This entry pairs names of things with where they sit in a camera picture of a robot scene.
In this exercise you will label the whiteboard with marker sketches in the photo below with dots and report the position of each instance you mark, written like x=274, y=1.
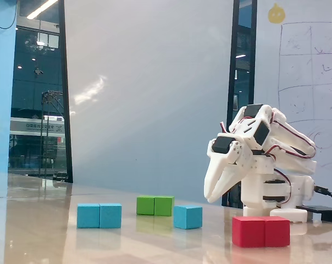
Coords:
x=306, y=68

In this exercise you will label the white banner sign with lettering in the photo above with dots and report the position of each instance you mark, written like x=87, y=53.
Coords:
x=36, y=127

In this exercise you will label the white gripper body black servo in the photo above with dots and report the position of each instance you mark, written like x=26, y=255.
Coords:
x=220, y=162

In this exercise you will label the black slanted window post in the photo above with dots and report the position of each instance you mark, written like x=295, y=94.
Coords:
x=65, y=82

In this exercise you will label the long red block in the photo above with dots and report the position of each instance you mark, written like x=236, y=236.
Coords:
x=260, y=232

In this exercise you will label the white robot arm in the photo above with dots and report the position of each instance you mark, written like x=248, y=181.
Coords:
x=254, y=189

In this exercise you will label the long green block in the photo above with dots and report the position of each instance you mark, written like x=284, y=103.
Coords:
x=155, y=205

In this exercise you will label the long blue block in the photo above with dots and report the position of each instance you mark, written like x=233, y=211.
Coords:
x=98, y=215

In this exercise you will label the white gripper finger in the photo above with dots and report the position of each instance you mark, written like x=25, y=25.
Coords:
x=233, y=176
x=214, y=176

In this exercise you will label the black power adapter box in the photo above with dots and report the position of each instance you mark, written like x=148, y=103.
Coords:
x=320, y=210

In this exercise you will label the black narrow window frame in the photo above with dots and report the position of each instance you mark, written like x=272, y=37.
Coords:
x=233, y=41

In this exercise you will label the yellow round sticker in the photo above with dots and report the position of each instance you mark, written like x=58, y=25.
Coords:
x=276, y=14

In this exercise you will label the small blue cube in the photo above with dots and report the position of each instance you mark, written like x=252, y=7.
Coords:
x=186, y=217

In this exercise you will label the dark metal lattice tower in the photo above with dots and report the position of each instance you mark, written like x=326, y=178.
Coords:
x=49, y=94

